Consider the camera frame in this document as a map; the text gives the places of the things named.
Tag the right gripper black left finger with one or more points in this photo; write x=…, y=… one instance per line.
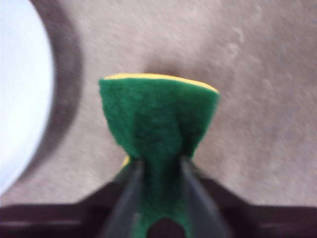
x=126, y=205

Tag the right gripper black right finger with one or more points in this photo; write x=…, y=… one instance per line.
x=200, y=208

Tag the yellow sponge with green scourer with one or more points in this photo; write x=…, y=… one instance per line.
x=158, y=111

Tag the blue round plate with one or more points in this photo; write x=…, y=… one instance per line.
x=22, y=94

